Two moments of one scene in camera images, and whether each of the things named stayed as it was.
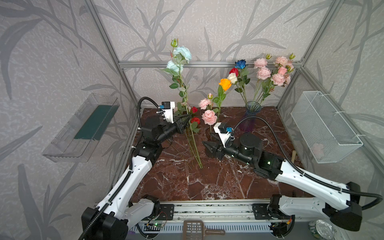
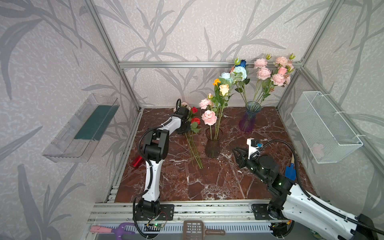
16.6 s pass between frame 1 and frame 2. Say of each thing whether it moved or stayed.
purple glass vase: stayed
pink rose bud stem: stayed
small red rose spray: stayed
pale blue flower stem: moved
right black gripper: moved
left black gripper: stayed
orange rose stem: moved
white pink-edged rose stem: stayed
